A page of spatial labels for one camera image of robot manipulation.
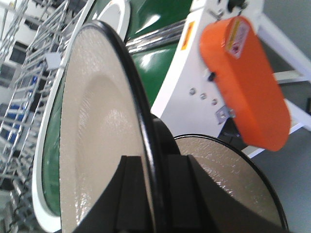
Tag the white electrical box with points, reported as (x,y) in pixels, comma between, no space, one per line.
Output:
(53,60)

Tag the steel rollers right gap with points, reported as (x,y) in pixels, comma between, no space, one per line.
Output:
(158,38)

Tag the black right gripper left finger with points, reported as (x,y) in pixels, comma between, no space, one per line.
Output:
(123,206)

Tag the orange motor cover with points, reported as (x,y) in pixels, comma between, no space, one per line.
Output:
(232,51)

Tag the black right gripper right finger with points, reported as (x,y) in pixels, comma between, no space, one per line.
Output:
(199,205)

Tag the beige plate black rim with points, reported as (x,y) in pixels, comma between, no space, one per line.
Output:
(105,115)

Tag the steel roller rack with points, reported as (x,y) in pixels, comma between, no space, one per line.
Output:
(21,122)

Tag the white outer guard rail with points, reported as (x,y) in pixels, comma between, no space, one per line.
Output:
(45,175)

